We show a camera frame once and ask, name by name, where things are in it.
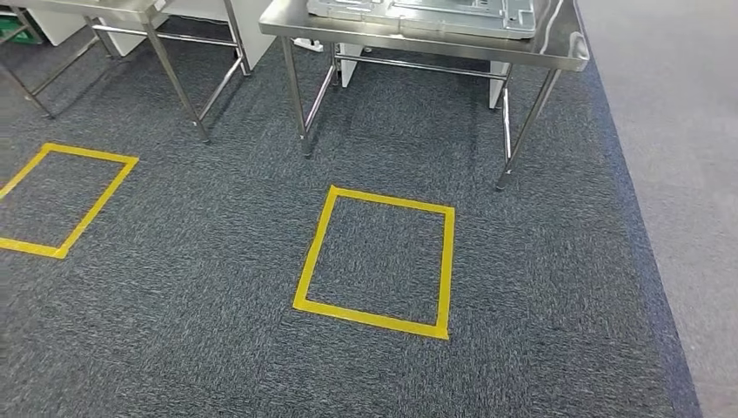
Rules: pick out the stainless steel workbench table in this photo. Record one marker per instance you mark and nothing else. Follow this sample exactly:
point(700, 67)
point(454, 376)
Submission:
point(415, 43)

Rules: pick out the white power strip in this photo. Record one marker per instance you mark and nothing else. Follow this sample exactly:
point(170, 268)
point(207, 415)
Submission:
point(308, 44)

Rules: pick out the grey aluminium fixture plate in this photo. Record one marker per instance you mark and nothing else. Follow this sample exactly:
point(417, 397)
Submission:
point(461, 20)

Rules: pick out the white cabinet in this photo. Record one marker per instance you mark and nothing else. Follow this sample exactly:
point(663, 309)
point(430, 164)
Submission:
point(256, 29)

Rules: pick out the green plastic crate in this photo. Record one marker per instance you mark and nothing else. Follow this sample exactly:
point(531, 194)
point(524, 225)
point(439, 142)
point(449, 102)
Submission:
point(12, 32)

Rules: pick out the white support post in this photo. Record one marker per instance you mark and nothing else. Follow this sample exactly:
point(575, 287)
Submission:
point(349, 63)
point(497, 86)

